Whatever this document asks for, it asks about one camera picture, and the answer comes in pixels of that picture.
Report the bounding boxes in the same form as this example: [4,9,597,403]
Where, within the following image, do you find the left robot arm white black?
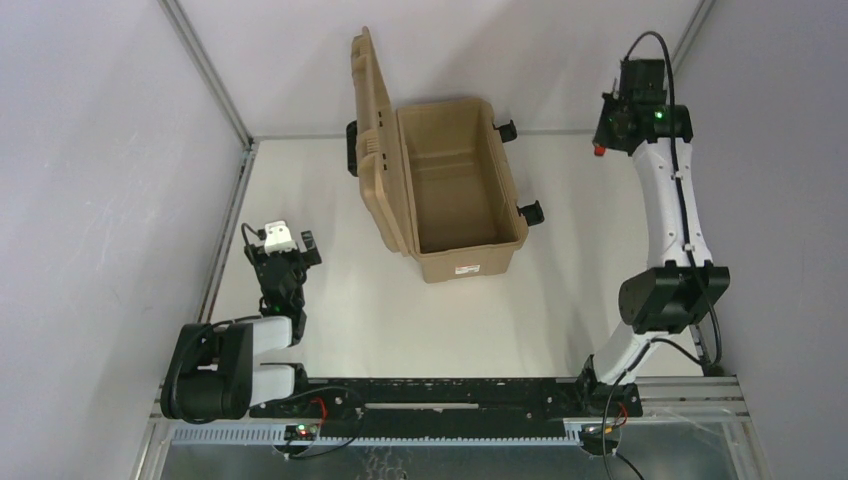
[160,222,322,424]

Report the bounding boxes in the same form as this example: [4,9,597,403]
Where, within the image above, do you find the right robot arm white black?
[578,58,730,403]

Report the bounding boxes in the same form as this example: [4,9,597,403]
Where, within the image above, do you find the tan bin lid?
[351,27,415,256]

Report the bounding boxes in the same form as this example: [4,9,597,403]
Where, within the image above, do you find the black bin latch far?
[494,119,518,144]

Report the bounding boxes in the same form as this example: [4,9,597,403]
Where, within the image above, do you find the tan plastic storage bin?
[397,98,529,284]

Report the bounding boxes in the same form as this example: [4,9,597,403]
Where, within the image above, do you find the small circuit board left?
[284,423,320,442]

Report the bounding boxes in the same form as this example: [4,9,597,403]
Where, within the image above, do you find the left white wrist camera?
[263,220,298,255]

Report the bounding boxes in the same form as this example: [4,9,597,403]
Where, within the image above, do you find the aluminium frame rail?
[196,141,259,323]

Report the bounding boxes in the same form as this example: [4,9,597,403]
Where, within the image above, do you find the black lid handle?
[345,120,358,177]

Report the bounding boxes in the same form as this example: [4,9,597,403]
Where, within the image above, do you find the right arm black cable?
[599,31,725,480]

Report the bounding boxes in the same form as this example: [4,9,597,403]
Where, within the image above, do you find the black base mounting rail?
[248,377,643,441]

